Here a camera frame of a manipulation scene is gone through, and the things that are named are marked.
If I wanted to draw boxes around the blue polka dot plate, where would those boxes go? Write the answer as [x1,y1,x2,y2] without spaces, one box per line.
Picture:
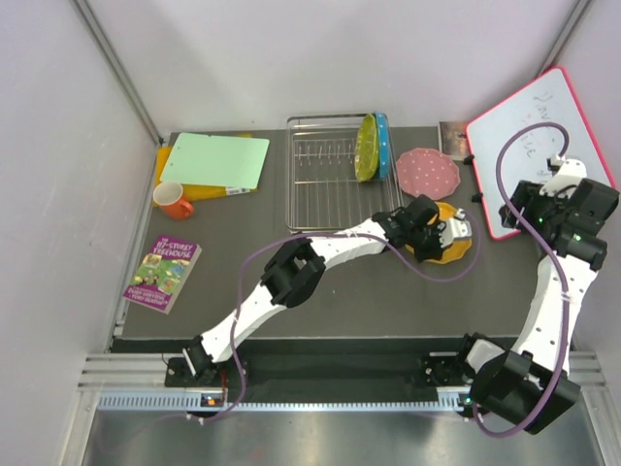
[375,112,391,180]

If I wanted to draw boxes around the light green cutting board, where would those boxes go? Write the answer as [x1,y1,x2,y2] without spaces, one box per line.
[160,132,270,189]

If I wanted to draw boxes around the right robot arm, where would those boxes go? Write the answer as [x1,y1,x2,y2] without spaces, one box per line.
[452,178,620,436]

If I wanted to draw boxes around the orange mug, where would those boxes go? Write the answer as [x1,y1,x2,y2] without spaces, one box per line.
[152,182,194,220]

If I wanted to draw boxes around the treehouse paperback book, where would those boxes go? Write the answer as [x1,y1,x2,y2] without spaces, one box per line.
[123,235,202,315]

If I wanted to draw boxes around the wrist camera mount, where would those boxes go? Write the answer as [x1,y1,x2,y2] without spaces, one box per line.
[539,155,587,196]
[439,206,473,249]

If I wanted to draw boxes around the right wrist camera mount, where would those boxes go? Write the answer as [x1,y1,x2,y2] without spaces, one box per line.
[539,155,587,196]

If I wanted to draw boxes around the orange polka dot plate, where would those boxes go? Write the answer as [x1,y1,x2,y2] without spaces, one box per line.
[425,201,473,265]

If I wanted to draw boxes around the metal wire dish rack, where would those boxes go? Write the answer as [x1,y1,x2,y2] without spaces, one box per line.
[285,113,403,231]

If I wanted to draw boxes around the white slotted cable duct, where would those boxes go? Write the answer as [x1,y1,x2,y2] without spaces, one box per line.
[96,391,467,413]

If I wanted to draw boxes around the pink polka dot plate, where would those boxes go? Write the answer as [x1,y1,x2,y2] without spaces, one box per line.
[396,148,461,201]

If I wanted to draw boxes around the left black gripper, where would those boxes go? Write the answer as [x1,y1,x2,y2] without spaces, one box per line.
[407,221,451,266]

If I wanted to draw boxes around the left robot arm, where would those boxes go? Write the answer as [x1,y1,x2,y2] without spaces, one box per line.
[182,196,448,385]

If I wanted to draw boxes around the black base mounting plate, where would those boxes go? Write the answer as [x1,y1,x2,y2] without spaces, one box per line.
[164,335,474,397]

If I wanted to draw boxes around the green polka dot plate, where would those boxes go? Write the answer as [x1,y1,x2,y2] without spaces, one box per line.
[354,114,379,183]

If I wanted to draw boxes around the pink framed whiteboard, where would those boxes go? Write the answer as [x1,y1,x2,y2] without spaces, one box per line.
[465,66,616,241]

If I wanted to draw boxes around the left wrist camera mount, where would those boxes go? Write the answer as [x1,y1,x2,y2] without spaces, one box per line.
[439,206,473,249]

